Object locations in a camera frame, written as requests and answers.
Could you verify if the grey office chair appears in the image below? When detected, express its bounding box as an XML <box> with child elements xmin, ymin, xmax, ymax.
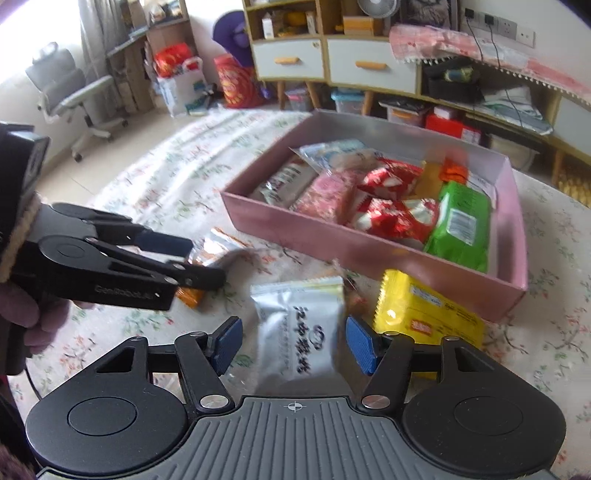
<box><xmin>26</xmin><ymin>42</ymin><xmax>128</xmax><ymax>163</ymax></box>

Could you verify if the gold snack bar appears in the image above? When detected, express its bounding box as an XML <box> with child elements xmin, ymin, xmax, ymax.
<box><xmin>410</xmin><ymin>162</ymin><xmax>443</xmax><ymax>200</ymax></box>

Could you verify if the white desk fan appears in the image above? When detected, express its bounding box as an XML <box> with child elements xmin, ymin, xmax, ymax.
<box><xmin>358</xmin><ymin>0</ymin><xmax>401</xmax><ymax>19</ymax></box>

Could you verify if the wooden tv cabinet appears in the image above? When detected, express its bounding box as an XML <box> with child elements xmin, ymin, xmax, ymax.
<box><xmin>243</xmin><ymin>1</ymin><xmax>590</xmax><ymax>178</ymax></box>

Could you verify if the pink nougat package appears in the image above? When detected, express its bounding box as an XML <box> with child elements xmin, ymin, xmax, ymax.
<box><xmin>290</xmin><ymin>170</ymin><xmax>363</xmax><ymax>224</ymax></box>

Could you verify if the silver foil snack packet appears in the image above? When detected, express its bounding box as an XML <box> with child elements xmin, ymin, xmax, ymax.
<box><xmin>293</xmin><ymin>139</ymin><xmax>379</xmax><ymax>173</ymax></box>

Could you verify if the pink cardboard box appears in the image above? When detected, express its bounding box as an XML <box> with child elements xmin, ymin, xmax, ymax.
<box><xmin>221</xmin><ymin>111</ymin><xmax>528</xmax><ymax>322</ymax></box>

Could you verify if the orange cracker snack bag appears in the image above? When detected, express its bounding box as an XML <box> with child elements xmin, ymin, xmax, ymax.
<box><xmin>176</xmin><ymin>227</ymin><xmax>250</xmax><ymax>309</ymax></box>

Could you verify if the red snack bag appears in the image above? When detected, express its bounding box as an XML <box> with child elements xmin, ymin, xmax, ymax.
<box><xmin>358</xmin><ymin>159</ymin><xmax>423</xmax><ymax>201</ymax></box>
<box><xmin>349</xmin><ymin>198</ymin><xmax>439</xmax><ymax>244</ymax></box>

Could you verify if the orange white sachet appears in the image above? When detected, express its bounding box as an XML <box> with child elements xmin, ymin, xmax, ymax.
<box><xmin>439</xmin><ymin>158</ymin><xmax>497</xmax><ymax>209</ymax></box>

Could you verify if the yellow snack package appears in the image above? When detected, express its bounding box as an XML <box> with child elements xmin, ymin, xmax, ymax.
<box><xmin>372</xmin><ymin>269</ymin><xmax>488</xmax><ymax>379</ymax></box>

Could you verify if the red shoe box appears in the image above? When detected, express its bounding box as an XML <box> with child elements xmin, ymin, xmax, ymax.
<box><xmin>425</xmin><ymin>113</ymin><xmax>482</xmax><ymax>145</ymax></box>

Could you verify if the yellow egg tray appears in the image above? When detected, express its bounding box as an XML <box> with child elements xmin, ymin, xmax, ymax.
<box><xmin>558</xmin><ymin>172</ymin><xmax>591</xmax><ymax>208</ymax></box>

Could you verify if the white chinese text snack bag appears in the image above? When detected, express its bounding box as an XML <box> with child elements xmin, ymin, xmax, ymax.
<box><xmin>250</xmin><ymin>276</ymin><xmax>349</xmax><ymax>397</ymax></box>

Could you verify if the left hand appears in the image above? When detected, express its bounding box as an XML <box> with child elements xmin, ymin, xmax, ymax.
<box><xmin>0</xmin><ymin>284</ymin><xmax>72</xmax><ymax>354</ymax></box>

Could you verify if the pink floral cloth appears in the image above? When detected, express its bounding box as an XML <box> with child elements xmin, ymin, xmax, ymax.
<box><xmin>389</xmin><ymin>24</ymin><xmax>590</xmax><ymax>109</ymax></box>

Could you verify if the chocolate tart cookie package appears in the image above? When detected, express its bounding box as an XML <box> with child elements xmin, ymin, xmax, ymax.
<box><xmin>249</xmin><ymin>155</ymin><xmax>318</xmax><ymax>208</ymax></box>

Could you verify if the purple hat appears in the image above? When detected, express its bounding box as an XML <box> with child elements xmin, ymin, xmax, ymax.
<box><xmin>212</xmin><ymin>10</ymin><xmax>253</xmax><ymax>68</ymax></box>

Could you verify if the red lantern bag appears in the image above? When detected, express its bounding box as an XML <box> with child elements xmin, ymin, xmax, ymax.
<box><xmin>213</xmin><ymin>54</ymin><xmax>266</xmax><ymax>109</ymax></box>

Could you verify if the green snack package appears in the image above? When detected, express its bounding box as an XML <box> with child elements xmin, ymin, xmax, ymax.
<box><xmin>424</xmin><ymin>181</ymin><xmax>491</xmax><ymax>273</ymax></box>

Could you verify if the white paper shopping bag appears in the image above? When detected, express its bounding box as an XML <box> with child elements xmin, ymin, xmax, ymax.
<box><xmin>157</xmin><ymin>57</ymin><xmax>206</xmax><ymax>117</ymax></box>

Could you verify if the framed cat picture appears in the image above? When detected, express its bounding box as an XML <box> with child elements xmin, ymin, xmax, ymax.
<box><xmin>401</xmin><ymin>0</ymin><xmax>460</xmax><ymax>30</ymax></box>

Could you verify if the clear plastic storage bin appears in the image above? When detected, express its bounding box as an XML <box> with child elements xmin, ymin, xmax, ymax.
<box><xmin>488</xmin><ymin>134</ymin><xmax>540</xmax><ymax>172</ymax></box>

